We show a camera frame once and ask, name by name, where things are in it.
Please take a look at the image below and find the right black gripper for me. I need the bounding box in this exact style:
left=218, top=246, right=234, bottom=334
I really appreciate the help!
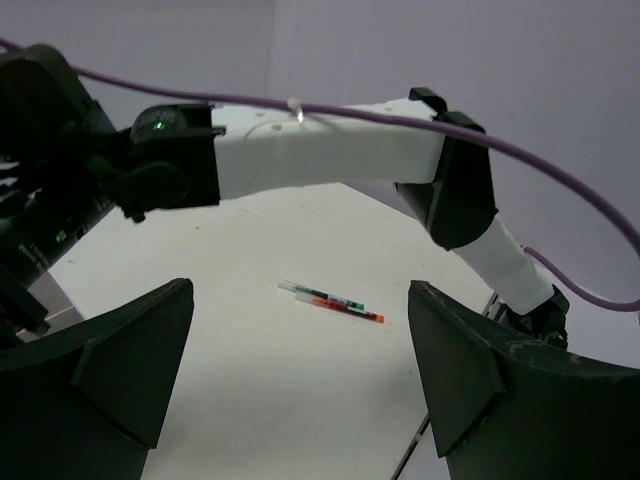
left=0, top=43, right=131, bottom=346

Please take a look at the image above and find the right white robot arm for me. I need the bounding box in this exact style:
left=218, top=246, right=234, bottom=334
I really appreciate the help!
left=1, top=44, right=568, bottom=349

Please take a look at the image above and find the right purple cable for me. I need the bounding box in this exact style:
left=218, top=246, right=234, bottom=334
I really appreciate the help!
left=0, top=37, right=640, bottom=314

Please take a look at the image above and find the green clear pen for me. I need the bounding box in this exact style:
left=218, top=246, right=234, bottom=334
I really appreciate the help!
left=277, top=279, right=365, bottom=311

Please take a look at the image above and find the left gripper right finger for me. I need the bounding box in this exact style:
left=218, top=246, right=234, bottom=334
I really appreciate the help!
left=408, top=281, right=639, bottom=479

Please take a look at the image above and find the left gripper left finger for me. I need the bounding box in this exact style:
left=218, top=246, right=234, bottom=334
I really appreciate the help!
left=1, top=278, right=194, bottom=479

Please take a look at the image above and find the red orange pen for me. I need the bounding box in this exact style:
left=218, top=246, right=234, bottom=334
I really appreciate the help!
left=295, top=292, right=384, bottom=324

